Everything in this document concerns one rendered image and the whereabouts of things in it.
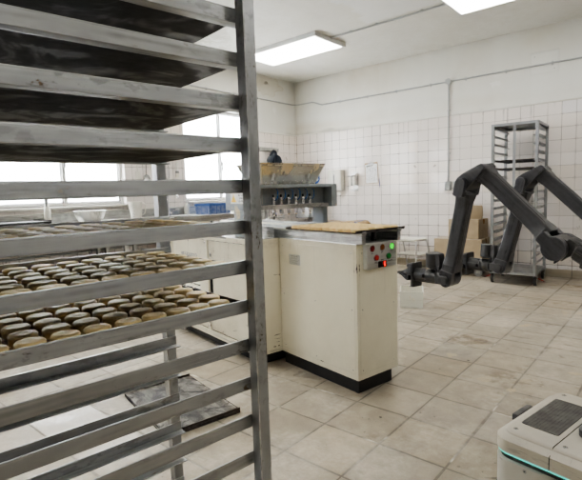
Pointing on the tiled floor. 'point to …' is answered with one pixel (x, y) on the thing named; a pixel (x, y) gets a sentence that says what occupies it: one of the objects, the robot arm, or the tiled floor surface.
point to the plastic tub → (411, 297)
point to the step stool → (415, 248)
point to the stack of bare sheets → (189, 386)
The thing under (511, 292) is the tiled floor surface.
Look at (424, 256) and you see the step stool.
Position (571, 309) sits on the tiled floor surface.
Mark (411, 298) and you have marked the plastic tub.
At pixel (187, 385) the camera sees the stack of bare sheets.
